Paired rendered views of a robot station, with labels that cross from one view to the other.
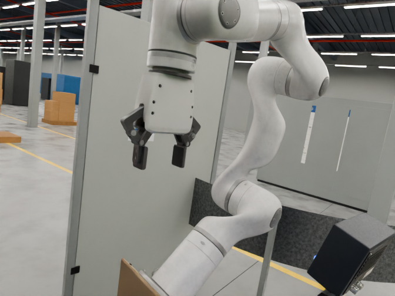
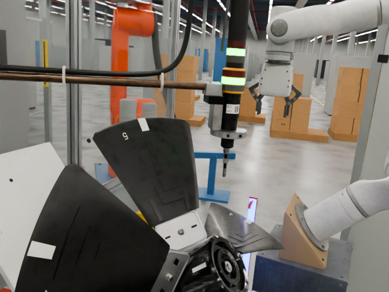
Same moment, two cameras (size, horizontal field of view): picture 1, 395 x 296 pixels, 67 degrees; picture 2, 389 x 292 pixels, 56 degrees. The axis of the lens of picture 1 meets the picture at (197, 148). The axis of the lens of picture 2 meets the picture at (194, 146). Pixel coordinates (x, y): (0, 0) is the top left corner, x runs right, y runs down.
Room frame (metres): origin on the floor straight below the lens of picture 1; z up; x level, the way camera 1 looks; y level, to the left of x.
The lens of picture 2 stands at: (-0.20, -0.88, 1.58)
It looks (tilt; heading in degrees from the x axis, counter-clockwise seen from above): 14 degrees down; 64
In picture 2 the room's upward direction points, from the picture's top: 4 degrees clockwise
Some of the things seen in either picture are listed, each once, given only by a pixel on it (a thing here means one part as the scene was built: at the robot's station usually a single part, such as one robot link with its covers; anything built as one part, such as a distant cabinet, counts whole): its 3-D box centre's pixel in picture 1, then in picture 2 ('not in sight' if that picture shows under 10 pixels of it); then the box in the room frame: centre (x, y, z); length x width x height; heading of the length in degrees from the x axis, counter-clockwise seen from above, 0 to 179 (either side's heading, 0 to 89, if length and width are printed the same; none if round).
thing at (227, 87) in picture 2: not in sight; (232, 87); (0.16, -0.28, 1.53); 0.04 x 0.04 x 0.01
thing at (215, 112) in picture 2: not in sight; (225, 109); (0.15, -0.28, 1.49); 0.09 x 0.07 x 0.10; 168
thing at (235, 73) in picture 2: not in sight; (234, 73); (0.16, -0.28, 1.56); 0.04 x 0.04 x 0.01
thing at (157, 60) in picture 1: (172, 64); (279, 57); (0.53, 0.06, 1.60); 0.09 x 0.08 x 0.03; 133
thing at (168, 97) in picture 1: (167, 100); (276, 77); (0.53, 0.06, 1.54); 0.10 x 0.07 x 0.11; 133
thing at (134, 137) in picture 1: (134, 148); (256, 103); (0.49, 0.10, 1.45); 0.03 x 0.03 x 0.07; 43
